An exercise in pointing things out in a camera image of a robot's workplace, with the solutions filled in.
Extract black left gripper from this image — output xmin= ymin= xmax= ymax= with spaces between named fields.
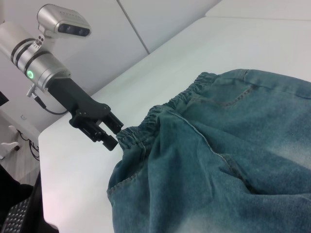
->
xmin=47 ymin=77 xmax=125 ymax=152

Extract blue denim shorts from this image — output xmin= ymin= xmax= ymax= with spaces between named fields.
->
xmin=106 ymin=69 xmax=311 ymax=233

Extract white chair base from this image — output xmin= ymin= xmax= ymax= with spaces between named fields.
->
xmin=0 ymin=125 xmax=20 ymax=160

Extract black fabric chair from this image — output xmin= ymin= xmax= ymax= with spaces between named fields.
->
xmin=0 ymin=166 xmax=59 ymax=233

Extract black floor cables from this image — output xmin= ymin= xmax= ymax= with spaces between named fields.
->
xmin=16 ymin=128 xmax=41 ymax=161

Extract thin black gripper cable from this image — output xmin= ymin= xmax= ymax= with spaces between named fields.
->
xmin=26 ymin=84 xmax=71 ymax=115

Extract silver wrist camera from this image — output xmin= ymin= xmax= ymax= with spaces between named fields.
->
xmin=36 ymin=3 xmax=92 ymax=40

